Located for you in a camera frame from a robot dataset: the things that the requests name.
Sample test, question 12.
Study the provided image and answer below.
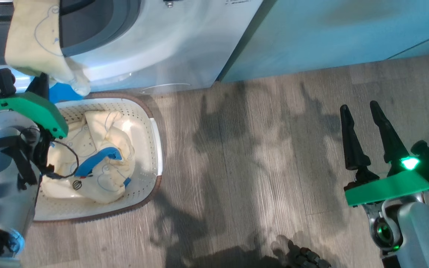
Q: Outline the pale yellow bear-print garment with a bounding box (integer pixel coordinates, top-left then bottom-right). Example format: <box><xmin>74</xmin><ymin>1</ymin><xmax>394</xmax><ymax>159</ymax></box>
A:
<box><xmin>5</xmin><ymin>0</ymin><xmax>91</xmax><ymax>96</ymax></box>

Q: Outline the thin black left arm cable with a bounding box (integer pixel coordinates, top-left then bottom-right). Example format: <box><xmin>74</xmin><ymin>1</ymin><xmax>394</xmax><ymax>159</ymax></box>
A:
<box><xmin>39</xmin><ymin>138</ymin><xmax>80</xmax><ymax>180</ymax></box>

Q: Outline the pale yellow garment blue trim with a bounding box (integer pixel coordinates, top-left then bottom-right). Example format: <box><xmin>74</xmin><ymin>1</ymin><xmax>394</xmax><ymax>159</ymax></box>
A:
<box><xmin>45</xmin><ymin>110</ymin><xmax>136</xmax><ymax>204</ymax></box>

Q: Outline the round white filter cover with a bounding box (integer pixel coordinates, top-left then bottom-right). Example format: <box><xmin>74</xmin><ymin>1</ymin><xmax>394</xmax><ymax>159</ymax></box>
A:
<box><xmin>140</xmin><ymin>83</ymin><xmax>191</xmax><ymax>94</ymax></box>

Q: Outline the white front-load washing machine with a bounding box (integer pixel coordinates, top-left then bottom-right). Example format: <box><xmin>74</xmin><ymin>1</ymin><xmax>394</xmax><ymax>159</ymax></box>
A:
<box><xmin>49</xmin><ymin>0</ymin><xmax>264</xmax><ymax>98</ymax></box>

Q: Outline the cream perforated laundry basket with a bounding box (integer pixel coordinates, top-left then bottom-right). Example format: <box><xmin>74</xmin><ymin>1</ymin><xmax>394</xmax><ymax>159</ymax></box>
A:
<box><xmin>33</xmin><ymin>92</ymin><xmax>163</xmax><ymax>223</ymax></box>

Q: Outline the pale green plain cabinet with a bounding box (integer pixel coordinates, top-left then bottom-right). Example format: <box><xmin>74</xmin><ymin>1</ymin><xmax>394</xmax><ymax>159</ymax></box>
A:
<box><xmin>218</xmin><ymin>0</ymin><xmax>429</xmax><ymax>83</ymax></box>

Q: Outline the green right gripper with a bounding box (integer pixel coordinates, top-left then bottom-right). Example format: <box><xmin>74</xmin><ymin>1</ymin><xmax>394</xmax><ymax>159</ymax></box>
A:
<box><xmin>340</xmin><ymin>100</ymin><xmax>429</xmax><ymax>208</ymax></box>

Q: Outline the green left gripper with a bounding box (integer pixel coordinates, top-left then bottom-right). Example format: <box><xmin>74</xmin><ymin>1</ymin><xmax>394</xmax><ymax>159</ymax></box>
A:
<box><xmin>0</xmin><ymin>73</ymin><xmax>69</xmax><ymax>139</ymax></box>

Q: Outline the grey rubber door gasket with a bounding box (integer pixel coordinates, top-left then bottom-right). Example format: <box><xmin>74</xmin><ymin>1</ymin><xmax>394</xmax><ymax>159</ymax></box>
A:
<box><xmin>59</xmin><ymin>0</ymin><xmax>143</xmax><ymax>57</ymax></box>

